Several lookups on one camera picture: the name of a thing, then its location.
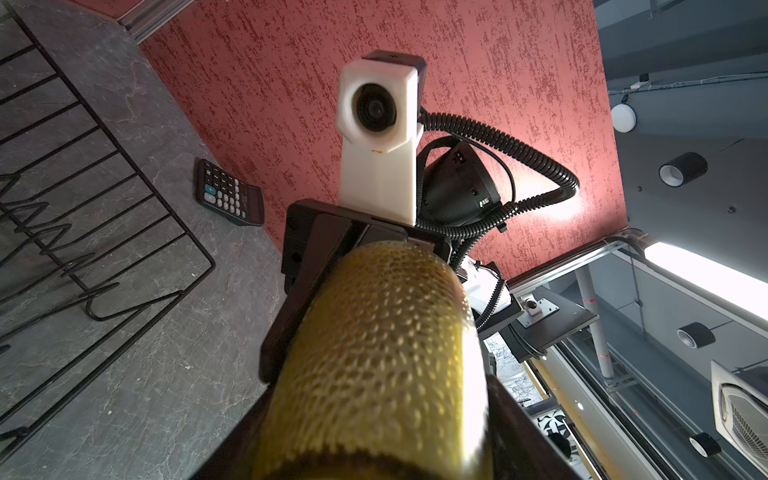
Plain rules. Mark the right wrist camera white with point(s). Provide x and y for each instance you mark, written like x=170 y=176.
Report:
x=378 y=108

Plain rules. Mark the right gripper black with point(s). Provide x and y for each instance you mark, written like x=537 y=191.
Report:
x=317 y=236

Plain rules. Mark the black wire dish rack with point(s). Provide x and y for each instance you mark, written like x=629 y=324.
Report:
x=92 y=254

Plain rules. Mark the black cylinder ceiling lamp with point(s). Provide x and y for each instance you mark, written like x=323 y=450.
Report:
x=683 y=169

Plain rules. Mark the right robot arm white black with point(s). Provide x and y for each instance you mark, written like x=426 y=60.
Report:
x=457 y=204

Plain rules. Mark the round ceiling lamp white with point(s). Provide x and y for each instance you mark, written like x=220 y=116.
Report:
x=624 y=118

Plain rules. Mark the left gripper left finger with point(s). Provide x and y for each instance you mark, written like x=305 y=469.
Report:
x=234 y=458

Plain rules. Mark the black calculator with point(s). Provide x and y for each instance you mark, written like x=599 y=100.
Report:
x=219 y=191

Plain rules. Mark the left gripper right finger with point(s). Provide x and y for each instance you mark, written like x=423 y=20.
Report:
x=519 y=449

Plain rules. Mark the long ceiling light strip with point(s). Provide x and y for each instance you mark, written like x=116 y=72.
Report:
x=738 y=288

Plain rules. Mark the olive green glass cup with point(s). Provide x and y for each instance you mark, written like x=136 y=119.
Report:
x=384 y=378

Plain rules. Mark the ceiling air conditioner unit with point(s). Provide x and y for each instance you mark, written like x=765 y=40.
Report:
x=740 y=410

